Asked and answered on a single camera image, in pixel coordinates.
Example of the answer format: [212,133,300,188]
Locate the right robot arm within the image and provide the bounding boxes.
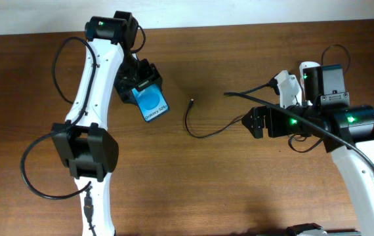
[241,62,374,235]

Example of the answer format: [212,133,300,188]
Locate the black USB charging cable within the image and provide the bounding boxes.
[184,44,352,153]

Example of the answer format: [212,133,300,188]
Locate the white power strip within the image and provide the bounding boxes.
[299,61,321,99]

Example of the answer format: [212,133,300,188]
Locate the blue Galaxy smartphone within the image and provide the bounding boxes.
[131,84,170,123]

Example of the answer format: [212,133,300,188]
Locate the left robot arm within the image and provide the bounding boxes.
[52,11,169,235]

